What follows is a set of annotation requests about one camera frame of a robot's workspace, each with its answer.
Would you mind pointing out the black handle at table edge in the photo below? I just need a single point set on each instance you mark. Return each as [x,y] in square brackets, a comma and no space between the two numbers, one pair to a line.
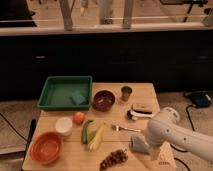
[31,132]

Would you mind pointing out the green pepper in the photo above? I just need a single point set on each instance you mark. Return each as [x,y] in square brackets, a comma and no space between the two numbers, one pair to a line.
[86,136]

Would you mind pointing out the metal cup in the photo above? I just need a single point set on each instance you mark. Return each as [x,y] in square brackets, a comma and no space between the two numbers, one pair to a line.
[126,92]

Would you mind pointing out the silver fork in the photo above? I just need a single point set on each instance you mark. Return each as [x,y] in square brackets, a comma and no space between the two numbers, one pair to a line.
[119,128]

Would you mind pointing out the yellow corn cob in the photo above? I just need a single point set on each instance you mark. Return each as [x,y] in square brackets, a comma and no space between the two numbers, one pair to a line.
[96,141]

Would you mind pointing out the orange fruit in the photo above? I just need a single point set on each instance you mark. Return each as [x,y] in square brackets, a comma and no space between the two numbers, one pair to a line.
[78,118]

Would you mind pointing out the green plastic tray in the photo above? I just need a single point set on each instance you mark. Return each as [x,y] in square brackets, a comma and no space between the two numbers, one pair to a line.
[56,93]

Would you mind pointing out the dark sponge block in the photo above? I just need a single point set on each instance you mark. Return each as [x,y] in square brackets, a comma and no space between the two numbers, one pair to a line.
[140,108]

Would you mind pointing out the white handled dish brush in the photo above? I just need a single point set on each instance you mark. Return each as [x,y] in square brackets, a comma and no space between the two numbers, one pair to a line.
[135,116]

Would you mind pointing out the grey blue towel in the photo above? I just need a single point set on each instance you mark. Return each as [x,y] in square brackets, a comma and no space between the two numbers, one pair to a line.
[138,145]

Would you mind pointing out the purple grapes bunch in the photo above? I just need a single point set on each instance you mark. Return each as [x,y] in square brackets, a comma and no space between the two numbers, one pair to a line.
[115,157]

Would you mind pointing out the white plastic cup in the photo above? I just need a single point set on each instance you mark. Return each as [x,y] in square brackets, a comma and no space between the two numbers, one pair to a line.
[64,126]

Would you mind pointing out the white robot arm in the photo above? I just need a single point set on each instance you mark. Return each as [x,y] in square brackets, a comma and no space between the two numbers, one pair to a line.
[163,127]

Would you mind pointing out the orange bowl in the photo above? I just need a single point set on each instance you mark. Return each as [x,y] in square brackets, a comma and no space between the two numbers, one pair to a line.
[46,148]

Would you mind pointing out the purple bowl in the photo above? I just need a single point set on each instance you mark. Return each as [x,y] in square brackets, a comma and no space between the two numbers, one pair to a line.
[103,100]

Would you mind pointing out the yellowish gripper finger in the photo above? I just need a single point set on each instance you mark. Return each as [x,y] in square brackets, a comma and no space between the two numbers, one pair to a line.
[154,153]

